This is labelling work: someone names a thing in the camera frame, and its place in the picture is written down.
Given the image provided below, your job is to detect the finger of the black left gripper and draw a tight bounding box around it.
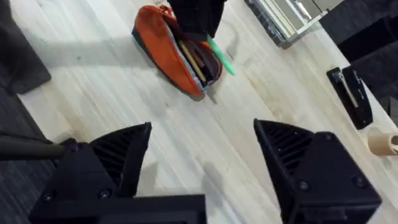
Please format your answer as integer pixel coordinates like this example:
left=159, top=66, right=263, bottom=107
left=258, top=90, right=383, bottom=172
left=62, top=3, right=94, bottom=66
left=201, top=0, right=228, bottom=39
left=167, top=0, right=203, bottom=34

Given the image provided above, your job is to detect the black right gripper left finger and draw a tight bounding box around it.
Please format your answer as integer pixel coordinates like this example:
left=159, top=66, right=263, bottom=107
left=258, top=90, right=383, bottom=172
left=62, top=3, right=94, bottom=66
left=29, top=121, right=153, bottom=218

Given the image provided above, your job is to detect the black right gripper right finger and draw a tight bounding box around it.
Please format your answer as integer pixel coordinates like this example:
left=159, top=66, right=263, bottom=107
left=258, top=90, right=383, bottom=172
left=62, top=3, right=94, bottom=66
left=253, top=118, right=382, bottom=224

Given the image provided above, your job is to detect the green pen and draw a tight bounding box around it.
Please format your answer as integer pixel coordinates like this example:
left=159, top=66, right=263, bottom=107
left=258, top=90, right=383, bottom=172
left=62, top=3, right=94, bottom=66
left=206, top=34, right=236, bottom=77

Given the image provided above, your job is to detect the orange soft zip bag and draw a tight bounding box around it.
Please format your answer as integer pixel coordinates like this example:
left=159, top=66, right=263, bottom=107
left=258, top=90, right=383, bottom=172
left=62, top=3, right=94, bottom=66
left=131, top=4, right=224, bottom=96

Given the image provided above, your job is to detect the clear plastic box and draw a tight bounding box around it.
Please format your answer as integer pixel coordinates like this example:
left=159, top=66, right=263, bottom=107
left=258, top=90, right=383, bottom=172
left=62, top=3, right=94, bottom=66
left=243, top=0, right=329, bottom=50

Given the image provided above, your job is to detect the brown cardboard tape roll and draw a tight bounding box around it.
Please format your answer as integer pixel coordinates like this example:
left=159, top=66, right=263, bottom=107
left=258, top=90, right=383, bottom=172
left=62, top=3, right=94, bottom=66
left=367, top=127, right=398, bottom=157

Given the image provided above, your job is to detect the black stapler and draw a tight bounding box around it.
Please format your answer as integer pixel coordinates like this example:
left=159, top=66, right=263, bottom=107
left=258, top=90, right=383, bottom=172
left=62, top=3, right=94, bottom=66
left=326, top=65, right=374, bottom=131

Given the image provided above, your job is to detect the black box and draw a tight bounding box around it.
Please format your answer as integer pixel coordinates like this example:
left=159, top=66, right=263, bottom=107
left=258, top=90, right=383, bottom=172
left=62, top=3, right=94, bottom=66
left=319, top=0, right=398, bottom=101

